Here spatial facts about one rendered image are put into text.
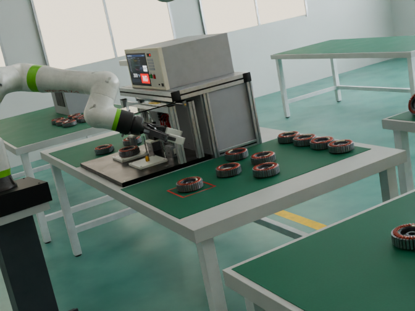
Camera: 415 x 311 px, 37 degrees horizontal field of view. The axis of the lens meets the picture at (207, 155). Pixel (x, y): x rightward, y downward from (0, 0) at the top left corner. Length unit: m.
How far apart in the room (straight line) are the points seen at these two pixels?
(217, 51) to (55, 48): 4.85
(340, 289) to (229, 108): 1.60
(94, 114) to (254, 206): 0.73
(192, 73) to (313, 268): 1.55
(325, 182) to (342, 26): 7.61
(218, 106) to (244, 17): 5.93
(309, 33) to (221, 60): 6.46
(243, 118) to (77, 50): 4.98
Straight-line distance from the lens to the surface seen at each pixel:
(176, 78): 2.99
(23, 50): 7.70
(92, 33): 7.92
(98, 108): 2.47
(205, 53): 3.07
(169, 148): 3.10
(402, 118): 3.21
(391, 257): 1.74
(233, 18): 8.78
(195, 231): 2.13
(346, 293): 1.58
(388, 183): 2.68
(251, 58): 8.92
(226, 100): 3.01
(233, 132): 3.05
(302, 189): 2.35
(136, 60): 3.23
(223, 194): 2.43
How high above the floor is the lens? 1.50
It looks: 14 degrees down
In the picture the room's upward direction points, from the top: 11 degrees counter-clockwise
